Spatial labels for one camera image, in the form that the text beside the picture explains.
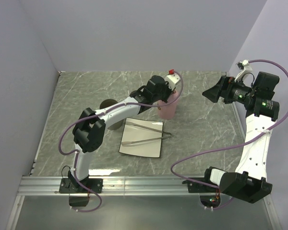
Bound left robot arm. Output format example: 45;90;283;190
68;75;176;193

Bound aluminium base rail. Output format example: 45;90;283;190
17;175;190;196

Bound white square plate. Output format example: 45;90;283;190
119;118;164;158

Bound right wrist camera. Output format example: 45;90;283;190
235;59;252;82

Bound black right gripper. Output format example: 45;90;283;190
202;76;256;104

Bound steel tongs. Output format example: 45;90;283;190
121;122;172;145

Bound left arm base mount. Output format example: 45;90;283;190
59;177;103;194

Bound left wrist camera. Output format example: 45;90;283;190
164;69;180;90

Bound pink cylindrical container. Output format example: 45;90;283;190
157;90;179;120

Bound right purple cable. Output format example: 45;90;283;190
170;59;288;211

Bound grey cylindrical container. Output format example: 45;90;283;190
99;99;123;131

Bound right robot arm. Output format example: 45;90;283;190
202;72;279;204

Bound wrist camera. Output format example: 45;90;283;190
235;59;252;82
164;69;180;90

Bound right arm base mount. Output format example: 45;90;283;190
182;177;219;193

